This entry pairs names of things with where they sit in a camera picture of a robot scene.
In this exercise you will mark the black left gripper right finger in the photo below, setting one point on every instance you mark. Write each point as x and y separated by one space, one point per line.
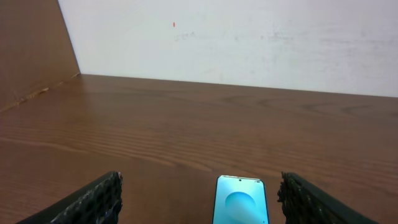
304 203

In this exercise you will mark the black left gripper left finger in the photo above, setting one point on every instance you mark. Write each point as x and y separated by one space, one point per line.
98 202

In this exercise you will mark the blue screen smartphone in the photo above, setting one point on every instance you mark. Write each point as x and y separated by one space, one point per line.
240 200

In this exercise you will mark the brown cardboard side panel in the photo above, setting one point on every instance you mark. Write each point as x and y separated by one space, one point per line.
36 50

